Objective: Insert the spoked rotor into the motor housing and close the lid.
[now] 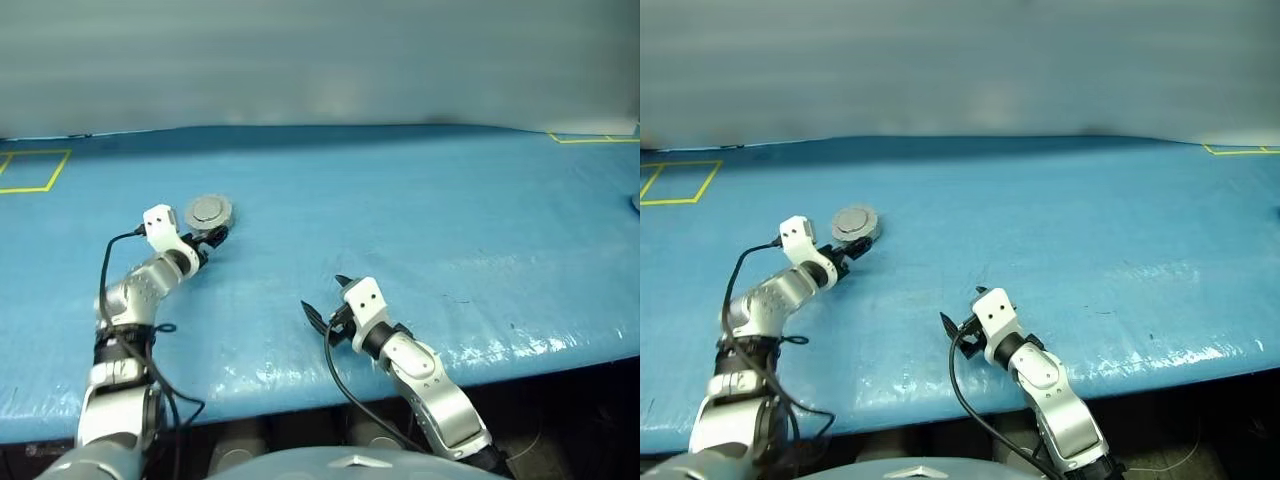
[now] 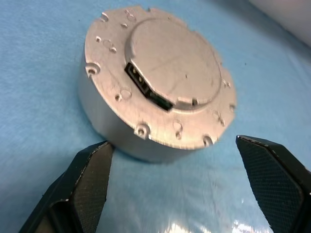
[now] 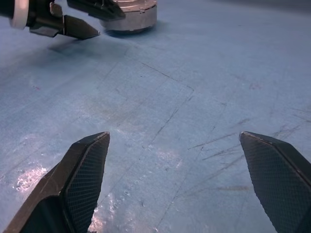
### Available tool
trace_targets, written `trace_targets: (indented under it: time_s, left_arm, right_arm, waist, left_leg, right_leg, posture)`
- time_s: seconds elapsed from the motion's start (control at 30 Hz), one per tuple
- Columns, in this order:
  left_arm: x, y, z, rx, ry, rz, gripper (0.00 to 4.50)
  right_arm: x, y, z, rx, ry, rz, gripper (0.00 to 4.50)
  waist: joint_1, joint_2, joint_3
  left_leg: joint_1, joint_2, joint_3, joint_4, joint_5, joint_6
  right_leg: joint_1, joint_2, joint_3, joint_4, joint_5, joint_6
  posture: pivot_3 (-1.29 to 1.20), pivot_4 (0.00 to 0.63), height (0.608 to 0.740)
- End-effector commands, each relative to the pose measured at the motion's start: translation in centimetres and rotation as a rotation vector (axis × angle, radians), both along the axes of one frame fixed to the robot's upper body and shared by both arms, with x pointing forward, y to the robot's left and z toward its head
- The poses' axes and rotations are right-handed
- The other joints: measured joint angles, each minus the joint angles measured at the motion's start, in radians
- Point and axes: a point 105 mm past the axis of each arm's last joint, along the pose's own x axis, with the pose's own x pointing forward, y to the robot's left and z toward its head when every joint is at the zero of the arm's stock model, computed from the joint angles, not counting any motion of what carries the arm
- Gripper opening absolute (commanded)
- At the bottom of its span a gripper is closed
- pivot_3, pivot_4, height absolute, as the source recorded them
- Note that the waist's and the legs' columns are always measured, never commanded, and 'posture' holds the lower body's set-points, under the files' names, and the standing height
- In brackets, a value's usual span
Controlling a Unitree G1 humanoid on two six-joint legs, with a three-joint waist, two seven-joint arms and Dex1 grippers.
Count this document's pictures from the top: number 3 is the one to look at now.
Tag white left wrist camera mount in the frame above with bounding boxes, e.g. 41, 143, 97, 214
9, 0, 29, 30

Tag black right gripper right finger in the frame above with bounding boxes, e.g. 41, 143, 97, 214
239, 131, 311, 233

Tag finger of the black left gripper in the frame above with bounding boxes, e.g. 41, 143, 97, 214
62, 15, 102, 41
67, 0, 126, 21

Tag silver motor base copper windings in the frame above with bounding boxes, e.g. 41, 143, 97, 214
99, 6, 158, 34

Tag blue plastic table cover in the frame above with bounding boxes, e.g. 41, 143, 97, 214
0, 0, 311, 233

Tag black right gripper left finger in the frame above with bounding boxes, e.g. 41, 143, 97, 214
3, 132, 111, 233

